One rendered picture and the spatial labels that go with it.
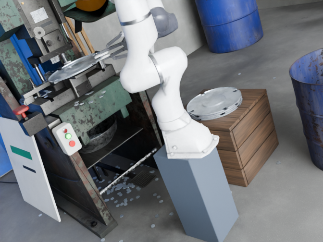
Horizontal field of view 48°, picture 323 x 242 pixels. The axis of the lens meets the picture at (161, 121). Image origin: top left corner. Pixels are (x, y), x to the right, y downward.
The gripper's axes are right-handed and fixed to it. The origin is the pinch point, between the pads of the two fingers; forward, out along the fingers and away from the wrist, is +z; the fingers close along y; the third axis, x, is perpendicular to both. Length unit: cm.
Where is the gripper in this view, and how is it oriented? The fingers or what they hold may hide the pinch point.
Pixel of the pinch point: (102, 55)
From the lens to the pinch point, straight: 175.5
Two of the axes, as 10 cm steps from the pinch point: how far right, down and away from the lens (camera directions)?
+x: 0.7, 4.1, -9.1
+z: -9.1, 4.0, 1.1
